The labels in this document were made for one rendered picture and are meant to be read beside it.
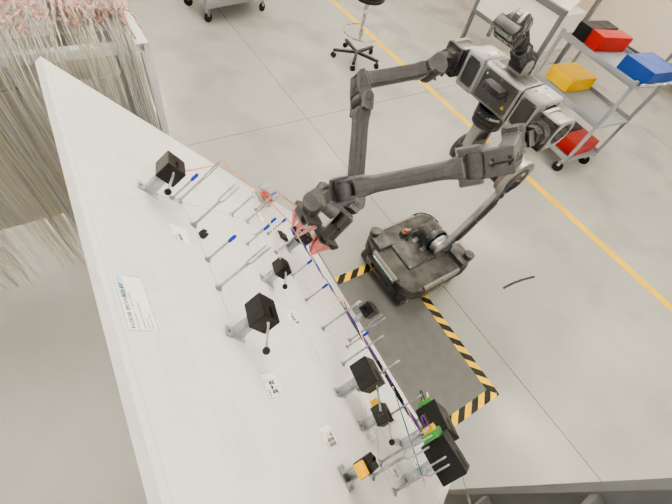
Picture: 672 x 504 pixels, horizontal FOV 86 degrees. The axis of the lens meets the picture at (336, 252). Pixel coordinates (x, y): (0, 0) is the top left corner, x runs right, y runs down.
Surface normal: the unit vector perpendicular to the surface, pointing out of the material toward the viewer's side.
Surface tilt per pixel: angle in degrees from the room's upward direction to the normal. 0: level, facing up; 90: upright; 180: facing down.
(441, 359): 0
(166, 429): 50
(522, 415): 0
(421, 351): 0
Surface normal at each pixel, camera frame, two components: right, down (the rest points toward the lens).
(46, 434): 0.18, -0.56
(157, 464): 0.77, -0.60
